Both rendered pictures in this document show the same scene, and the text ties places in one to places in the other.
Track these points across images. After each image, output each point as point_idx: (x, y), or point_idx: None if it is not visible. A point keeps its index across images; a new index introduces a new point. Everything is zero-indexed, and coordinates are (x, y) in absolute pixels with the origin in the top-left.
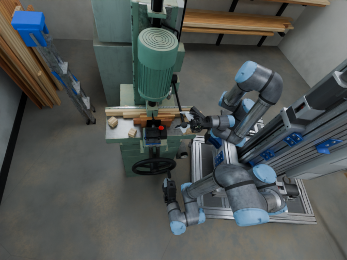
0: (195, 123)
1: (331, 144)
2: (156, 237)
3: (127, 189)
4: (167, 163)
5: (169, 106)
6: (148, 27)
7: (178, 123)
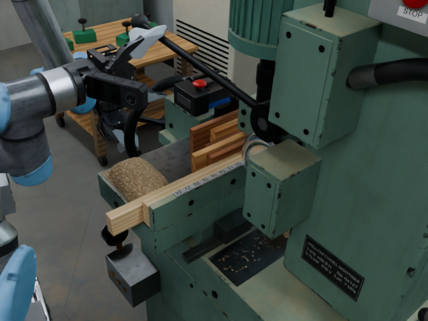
0: (113, 48)
1: None
2: (109, 246)
3: None
4: (146, 116)
5: (229, 170)
6: None
7: (170, 176)
